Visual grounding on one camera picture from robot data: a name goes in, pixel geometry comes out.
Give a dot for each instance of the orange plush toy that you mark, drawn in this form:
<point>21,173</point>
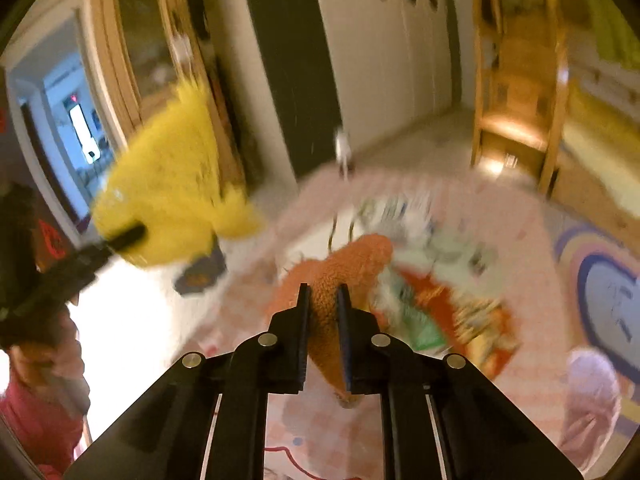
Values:
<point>345,270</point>

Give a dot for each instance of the dark grey wrapper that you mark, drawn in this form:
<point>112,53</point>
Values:
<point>200,272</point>

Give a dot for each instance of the white wardrobe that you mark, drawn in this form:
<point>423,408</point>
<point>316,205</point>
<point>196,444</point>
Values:
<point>380,60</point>

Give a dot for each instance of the wooden bunk stairs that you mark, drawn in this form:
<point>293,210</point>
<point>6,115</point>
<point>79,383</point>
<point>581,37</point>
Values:
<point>520,85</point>

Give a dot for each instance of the green clothing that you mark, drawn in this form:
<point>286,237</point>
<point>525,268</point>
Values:
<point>610,20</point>

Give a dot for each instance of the green white medicine box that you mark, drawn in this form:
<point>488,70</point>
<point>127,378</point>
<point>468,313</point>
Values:
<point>419,322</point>

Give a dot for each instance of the heart pattern rug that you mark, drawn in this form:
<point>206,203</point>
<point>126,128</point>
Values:
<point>605,285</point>

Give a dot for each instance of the pale printed paper wrapper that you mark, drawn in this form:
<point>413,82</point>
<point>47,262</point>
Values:
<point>445,240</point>

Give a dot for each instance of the red yellow snack packet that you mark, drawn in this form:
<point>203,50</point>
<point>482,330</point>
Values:
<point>480,330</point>

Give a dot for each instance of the yellow plush toy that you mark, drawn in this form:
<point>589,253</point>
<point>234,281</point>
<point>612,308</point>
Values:
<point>170,180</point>

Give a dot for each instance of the wooden bunk bed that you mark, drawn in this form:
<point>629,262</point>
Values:
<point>600,160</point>

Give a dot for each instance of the wooden cabinet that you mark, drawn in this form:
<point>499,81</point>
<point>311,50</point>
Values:
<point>140,45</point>

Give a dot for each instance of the pink checked tablecloth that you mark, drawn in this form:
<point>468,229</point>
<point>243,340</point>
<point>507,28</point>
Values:
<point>500,410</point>

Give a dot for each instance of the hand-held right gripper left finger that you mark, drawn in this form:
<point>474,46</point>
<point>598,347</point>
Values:
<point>303,322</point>

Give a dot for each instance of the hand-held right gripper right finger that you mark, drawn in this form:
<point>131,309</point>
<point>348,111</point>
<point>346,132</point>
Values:
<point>344,332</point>

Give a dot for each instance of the white spray bottle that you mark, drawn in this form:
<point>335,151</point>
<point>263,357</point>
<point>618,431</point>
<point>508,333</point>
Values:
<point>343,150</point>

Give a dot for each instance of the person's left forearm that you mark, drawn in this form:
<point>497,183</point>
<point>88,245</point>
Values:
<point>40,425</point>

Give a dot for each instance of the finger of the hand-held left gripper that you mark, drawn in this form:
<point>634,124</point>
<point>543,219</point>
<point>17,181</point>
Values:
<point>120,237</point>

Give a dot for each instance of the white paper note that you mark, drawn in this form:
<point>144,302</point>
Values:
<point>181,46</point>

